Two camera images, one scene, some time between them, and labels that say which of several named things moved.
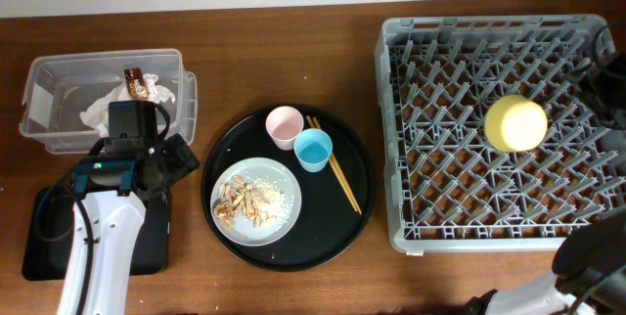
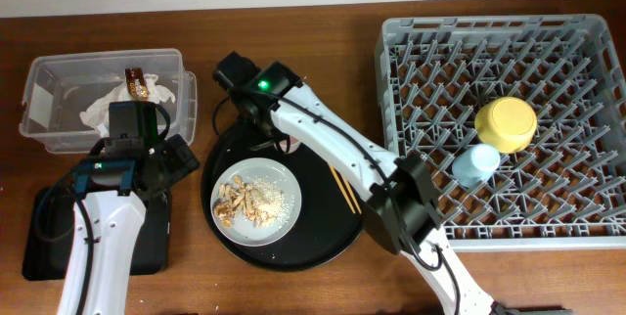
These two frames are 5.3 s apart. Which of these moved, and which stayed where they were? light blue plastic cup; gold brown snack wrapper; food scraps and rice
Moved: light blue plastic cup
Stayed: food scraps and rice; gold brown snack wrapper
